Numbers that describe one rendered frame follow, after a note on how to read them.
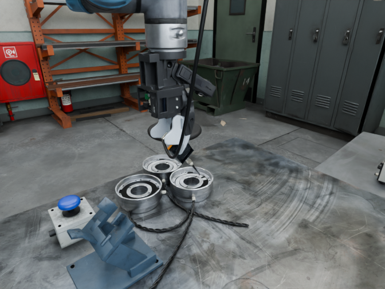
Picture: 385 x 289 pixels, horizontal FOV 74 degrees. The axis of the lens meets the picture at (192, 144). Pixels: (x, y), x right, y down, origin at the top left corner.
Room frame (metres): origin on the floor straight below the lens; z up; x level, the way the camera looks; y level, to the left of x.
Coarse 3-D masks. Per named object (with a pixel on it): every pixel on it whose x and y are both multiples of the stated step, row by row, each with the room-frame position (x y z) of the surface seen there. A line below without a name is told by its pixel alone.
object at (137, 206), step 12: (132, 180) 0.54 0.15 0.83; (144, 180) 0.54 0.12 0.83; (156, 180) 0.53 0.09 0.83; (132, 192) 0.50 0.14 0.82; (144, 192) 0.51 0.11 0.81; (156, 192) 0.47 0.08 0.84; (120, 204) 0.45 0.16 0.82; (132, 204) 0.44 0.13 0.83; (144, 204) 0.45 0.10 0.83; (156, 204) 0.47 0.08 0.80
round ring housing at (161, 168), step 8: (144, 160) 0.62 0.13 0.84; (152, 160) 0.64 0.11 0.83; (160, 160) 0.65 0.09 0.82; (168, 160) 0.64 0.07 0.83; (144, 168) 0.57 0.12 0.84; (152, 168) 0.59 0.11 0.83; (160, 168) 0.62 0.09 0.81; (168, 168) 0.62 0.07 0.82; (176, 168) 0.57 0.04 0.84; (160, 176) 0.55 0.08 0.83; (168, 176) 0.56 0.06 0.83
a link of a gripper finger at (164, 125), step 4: (160, 120) 0.51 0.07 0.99; (164, 120) 0.52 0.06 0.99; (168, 120) 0.52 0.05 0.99; (156, 124) 0.51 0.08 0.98; (160, 124) 0.51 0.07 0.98; (164, 124) 0.52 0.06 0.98; (168, 124) 0.52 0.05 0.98; (152, 128) 0.50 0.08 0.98; (156, 128) 0.51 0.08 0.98; (160, 128) 0.51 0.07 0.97; (164, 128) 0.52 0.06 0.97; (168, 128) 0.52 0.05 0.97; (152, 132) 0.50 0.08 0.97; (156, 132) 0.51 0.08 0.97; (160, 132) 0.51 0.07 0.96; (164, 132) 0.52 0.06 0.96; (152, 136) 0.50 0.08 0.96; (156, 136) 0.51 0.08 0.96; (160, 136) 0.51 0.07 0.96
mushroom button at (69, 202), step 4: (68, 196) 0.41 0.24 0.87; (72, 196) 0.41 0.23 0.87; (76, 196) 0.41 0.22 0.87; (60, 200) 0.40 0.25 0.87; (64, 200) 0.40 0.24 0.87; (68, 200) 0.40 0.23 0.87; (72, 200) 0.40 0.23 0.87; (76, 200) 0.40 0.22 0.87; (80, 200) 0.41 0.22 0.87; (60, 204) 0.39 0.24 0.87; (64, 204) 0.38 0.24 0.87; (68, 204) 0.38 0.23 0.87; (72, 204) 0.39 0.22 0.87; (76, 204) 0.39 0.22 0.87; (60, 208) 0.38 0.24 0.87; (64, 208) 0.38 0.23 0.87; (68, 208) 0.38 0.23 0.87; (72, 208) 0.38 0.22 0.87
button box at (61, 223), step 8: (56, 208) 0.41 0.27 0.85; (80, 208) 0.41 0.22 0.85; (88, 208) 0.41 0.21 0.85; (56, 216) 0.39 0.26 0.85; (64, 216) 0.38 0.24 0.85; (72, 216) 0.39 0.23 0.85; (80, 216) 0.39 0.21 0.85; (88, 216) 0.39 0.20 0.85; (56, 224) 0.36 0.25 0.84; (64, 224) 0.36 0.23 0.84; (72, 224) 0.37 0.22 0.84; (80, 224) 0.37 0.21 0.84; (48, 232) 0.37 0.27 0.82; (56, 232) 0.36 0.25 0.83; (64, 232) 0.36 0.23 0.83; (64, 240) 0.35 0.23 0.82; (72, 240) 0.36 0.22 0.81
